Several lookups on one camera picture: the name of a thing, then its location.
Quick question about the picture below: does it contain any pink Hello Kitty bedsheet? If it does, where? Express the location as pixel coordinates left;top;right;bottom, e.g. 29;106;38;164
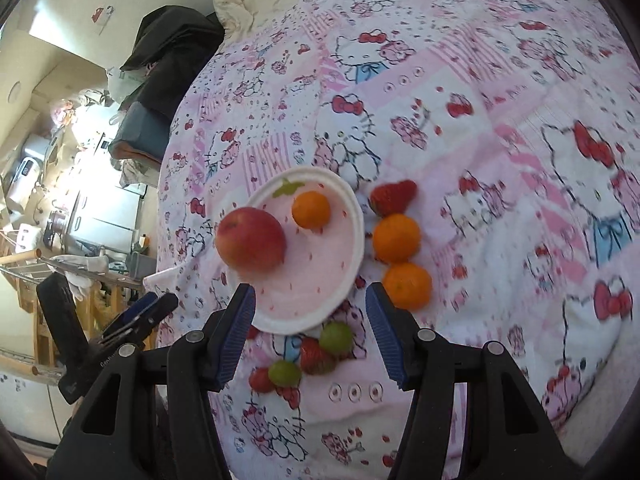
151;0;639;463

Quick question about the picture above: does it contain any black bag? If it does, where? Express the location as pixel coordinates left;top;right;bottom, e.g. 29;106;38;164
120;6;224;120

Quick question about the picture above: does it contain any dark red strawberry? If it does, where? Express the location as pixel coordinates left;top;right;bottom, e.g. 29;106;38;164
369;180;418;218

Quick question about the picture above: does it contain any red cherry tomato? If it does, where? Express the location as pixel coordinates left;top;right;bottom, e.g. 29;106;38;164
248;367;276;394
246;326;259;340

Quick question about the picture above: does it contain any green plum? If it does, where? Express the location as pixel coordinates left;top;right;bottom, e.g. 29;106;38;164
268;360;302;388
319;321;354;358

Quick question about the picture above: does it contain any pink strawberry pattern plate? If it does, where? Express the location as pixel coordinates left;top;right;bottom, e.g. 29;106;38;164
227;166;364;335

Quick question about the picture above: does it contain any orange mandarin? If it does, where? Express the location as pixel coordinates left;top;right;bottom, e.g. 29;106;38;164
372;214;421;263
382;262;433;311
291;191;331;231

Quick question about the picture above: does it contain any large red apple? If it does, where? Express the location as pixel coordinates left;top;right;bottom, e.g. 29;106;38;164
215;207;286;273

